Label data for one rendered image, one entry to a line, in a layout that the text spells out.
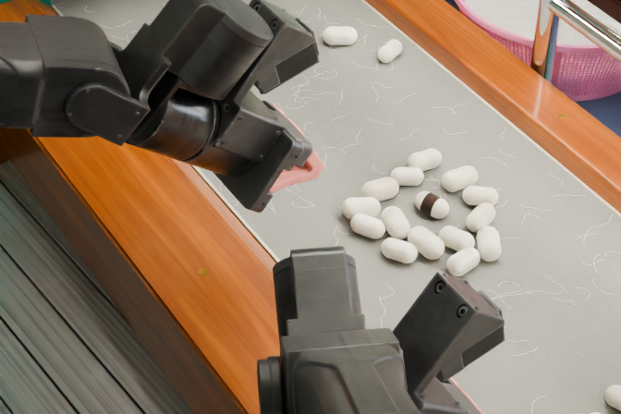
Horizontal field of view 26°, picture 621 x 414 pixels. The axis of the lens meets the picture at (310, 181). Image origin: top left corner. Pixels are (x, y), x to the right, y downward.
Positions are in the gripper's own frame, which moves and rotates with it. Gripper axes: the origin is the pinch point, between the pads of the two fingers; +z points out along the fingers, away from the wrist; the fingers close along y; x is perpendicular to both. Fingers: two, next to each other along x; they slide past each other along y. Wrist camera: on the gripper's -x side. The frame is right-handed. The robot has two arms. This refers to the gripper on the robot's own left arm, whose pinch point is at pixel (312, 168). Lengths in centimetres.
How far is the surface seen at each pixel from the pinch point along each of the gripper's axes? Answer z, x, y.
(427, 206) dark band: 15.7, -0.4, -0.3
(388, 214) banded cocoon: 12.5, 1.8, 0.3
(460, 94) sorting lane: 27.3, -8.4, 12.9
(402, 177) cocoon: 16.2, -0.7, 4.2
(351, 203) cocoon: 10.9, 3.1, 3.2
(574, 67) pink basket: 37.8, -16.8, 10.7
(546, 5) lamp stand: 26.3, -20.8, 9.8
